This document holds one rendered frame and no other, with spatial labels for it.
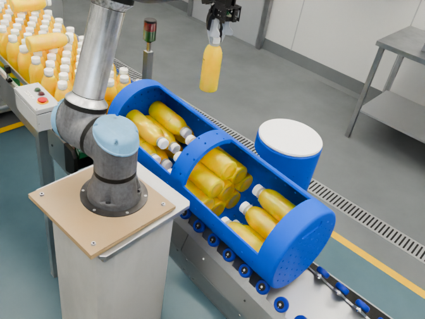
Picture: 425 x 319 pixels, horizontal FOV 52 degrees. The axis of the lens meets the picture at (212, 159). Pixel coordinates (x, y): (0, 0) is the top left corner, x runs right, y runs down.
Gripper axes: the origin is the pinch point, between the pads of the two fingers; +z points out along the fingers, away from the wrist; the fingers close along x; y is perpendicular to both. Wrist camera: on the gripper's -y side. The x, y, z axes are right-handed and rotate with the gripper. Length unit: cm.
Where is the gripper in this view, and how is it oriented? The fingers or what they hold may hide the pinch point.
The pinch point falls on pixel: (215, 38)
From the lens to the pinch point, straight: 166.3
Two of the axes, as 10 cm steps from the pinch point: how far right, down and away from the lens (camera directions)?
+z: -1.3, 7.9, 6.0
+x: 7.8, -2.9, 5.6
